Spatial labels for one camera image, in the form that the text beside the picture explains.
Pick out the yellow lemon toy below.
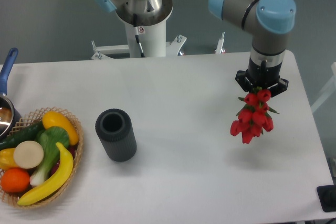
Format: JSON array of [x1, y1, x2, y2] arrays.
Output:
[[42, 111, 79, 146]]

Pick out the red tulip bouquet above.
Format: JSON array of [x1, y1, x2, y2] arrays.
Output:
[[230, 87, 278, 144]]

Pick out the woven wicker basket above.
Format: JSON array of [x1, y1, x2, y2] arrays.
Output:
[[1, 107, 83, 209]]

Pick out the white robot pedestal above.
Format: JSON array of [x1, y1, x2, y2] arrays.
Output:
[[91, 0, 187, 61]]

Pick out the orange plastic fruit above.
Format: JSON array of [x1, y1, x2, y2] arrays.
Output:
[[1, 168, 30, 193]]

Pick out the beige round disc toy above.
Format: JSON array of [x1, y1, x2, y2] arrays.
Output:
[[13, 141, 44, 169]]

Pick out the red fruit toy in basket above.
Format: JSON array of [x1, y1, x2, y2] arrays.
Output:
[[50, 145, 77, 176]]

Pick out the dark grey ribbed vase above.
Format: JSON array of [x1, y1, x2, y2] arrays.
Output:
[[95, 109, 137, 162]]

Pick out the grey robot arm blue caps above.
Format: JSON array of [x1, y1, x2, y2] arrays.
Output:
[[95, 0, 296, 97]]

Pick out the green bok choy toy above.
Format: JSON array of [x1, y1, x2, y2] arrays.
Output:
[[30, 126, 69, 187]]

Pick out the yellow bell pepper toy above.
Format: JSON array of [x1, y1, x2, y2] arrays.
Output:
[[0, 148, 19, 170]]

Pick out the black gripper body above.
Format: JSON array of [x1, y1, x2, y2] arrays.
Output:
[[246, 59, 282, 88]]

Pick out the white frame at right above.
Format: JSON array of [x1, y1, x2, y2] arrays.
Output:
[[311, 62, 335, 113]]

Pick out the blue handled saucepan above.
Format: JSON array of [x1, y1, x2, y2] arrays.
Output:
[[1, 48, 21, 141]]

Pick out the black cable on pedestal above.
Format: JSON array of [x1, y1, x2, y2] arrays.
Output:
[[133, 13, 146, 58]]

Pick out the green cucumber toy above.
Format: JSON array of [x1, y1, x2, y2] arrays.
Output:
[[1, 121, 45, 150]]

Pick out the yellow plastic banana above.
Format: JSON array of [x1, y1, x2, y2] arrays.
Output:
[[17, 142, 74, 206]]

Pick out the black device at table edge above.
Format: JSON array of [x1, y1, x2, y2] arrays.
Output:
[[317, 185, 336, 212]]

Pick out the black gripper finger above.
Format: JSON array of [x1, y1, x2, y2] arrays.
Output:
[[235, 70, 253, 93], [268, 78, 289, 97]]

